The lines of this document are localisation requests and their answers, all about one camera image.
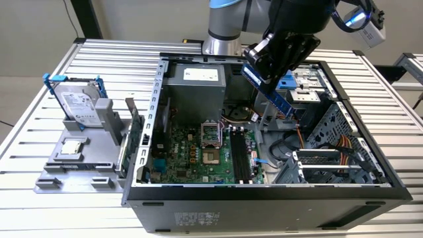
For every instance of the CPU socket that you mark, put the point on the CPU socket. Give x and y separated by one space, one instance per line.
211 156

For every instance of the black frame post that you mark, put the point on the black frame post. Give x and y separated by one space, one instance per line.
86 19

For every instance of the green graphics card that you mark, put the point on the green graphics card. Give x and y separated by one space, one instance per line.
133 134

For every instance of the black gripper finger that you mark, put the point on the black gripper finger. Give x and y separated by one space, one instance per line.
264 57
300 49

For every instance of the grey parts rack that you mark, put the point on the grey parts rack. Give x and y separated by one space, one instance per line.
94 146

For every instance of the grey power supply unit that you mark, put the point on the grey power supply unit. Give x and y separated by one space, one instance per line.
195 99

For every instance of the yellow black connector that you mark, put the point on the yellow black connector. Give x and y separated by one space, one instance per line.
188 40

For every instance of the aluminium side table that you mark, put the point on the aluminium side table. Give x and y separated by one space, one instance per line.
409 62

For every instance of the metal optical drive bay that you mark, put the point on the metal optical drive bay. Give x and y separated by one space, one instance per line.
303 96

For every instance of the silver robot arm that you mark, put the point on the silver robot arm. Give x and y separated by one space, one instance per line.
224 24

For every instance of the blue drive bay latch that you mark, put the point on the blue drive bay latch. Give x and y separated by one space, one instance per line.
287 83

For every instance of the black RAM slot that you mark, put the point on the black RAM slot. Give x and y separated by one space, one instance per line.
241 156
237 156
233 156

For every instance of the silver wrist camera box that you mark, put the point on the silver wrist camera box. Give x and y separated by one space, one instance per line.
368 32

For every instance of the RAM stick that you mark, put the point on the RAM stick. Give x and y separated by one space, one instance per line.
284 106
78 164

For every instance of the hard disk in blue carrier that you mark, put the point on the hard disk in blue carrier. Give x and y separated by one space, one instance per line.
77 104

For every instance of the silver CPU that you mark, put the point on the silver CPU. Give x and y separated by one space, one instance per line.
70 147

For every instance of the metal disk bay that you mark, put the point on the metal disk bay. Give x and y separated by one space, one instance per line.
316 155

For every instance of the black open PC case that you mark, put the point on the black open PC case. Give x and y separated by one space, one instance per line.
231 213

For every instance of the green Dell motherboard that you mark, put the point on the green Dell motherboard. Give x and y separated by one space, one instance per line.
215 173

